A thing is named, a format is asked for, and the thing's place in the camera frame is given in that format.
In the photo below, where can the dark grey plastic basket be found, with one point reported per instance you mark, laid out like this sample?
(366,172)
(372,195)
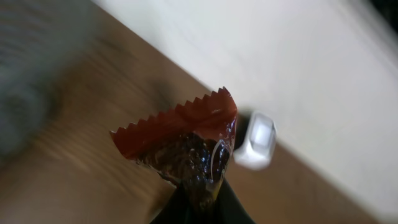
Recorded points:
(39,40)

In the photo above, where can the white barcode scanner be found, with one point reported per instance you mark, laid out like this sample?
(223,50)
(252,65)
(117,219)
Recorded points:
(255,142)

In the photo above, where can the red snack wrapper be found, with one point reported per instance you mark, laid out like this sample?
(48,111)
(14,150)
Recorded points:
(190,145)

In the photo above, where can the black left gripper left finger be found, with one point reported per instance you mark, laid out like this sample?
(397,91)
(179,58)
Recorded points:
(177,210)

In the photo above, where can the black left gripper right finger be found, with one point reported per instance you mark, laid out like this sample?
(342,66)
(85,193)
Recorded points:
(228,209)

